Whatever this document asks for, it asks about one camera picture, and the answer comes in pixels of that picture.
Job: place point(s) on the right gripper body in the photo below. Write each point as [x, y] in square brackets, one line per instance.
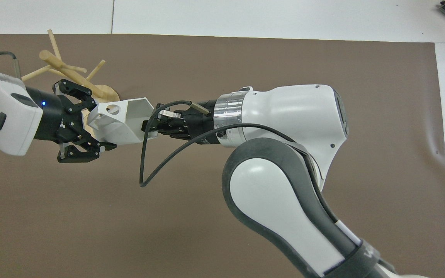
[201, 125]

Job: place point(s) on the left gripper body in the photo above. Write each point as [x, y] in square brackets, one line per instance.
[50, 116]

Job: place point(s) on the white angular cup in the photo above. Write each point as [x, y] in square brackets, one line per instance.
[122, 125]

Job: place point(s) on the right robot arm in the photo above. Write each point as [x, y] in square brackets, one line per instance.
[284, 116]

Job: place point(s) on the wooden cup rack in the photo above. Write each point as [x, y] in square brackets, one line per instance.
[72, 73]

